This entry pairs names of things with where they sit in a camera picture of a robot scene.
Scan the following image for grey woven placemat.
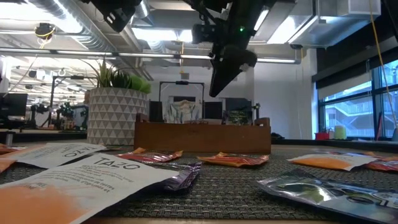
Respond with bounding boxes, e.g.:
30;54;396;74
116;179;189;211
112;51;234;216
0;146;398;222

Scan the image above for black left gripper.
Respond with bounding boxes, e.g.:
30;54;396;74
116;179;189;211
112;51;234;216
82;0;143;34

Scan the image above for wooden three-compartment tray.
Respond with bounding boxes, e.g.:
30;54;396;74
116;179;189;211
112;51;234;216
134;113;272;154

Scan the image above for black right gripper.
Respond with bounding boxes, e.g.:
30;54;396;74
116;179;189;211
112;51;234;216
183;0;277;98

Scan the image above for dark purple foil tea packet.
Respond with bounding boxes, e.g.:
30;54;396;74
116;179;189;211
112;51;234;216
256;169;398;224
136;161;203;192
222;109;254;126

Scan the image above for black ceiling device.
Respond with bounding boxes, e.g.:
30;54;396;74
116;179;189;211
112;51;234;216
34;22;57;40

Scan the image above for background robot arms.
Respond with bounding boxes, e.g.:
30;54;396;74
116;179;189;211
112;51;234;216
29;101;90;131

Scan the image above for wide black monitor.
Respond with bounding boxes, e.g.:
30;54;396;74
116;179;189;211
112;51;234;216
224;97;253;113

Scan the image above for large glass window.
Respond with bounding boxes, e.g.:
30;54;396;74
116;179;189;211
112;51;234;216
318;58;398;139

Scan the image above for green container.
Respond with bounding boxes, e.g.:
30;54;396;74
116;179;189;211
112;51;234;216
333;125;348;141

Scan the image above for long linear ceiling light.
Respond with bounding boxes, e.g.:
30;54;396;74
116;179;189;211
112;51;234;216
0;46;302;65

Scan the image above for black background station frame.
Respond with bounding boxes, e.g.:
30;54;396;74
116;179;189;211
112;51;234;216
158;80;206;121

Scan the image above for small black monitor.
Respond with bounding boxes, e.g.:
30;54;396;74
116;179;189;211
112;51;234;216
148;100;164;123
203;101;223;120

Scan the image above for light cloth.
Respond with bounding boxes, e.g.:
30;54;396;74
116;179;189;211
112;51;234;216
164;98;202;124

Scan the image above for large black monitor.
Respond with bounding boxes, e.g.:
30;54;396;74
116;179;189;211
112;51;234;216
0;92;29;118

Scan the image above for succulent in patterned white pot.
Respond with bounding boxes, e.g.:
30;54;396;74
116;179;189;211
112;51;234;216
81;57;152;147

